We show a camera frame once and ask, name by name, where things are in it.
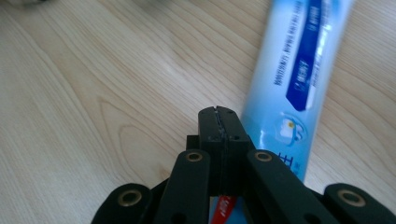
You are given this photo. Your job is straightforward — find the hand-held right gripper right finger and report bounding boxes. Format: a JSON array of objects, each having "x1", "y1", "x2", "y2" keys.
[{"x1": 216, "y1": 105, "x2": 256, "y2": 196}]

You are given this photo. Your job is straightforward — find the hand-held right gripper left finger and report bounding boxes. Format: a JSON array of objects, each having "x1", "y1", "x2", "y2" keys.
[{"x1": 186, "y1": 105, "x2": 226, "y2": 197}]

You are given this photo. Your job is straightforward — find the blue white red toothpaste box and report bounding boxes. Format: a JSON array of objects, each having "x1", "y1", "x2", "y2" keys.
[{"x1": 208, "y1": 0, "x2": 357, "y2": 224}]

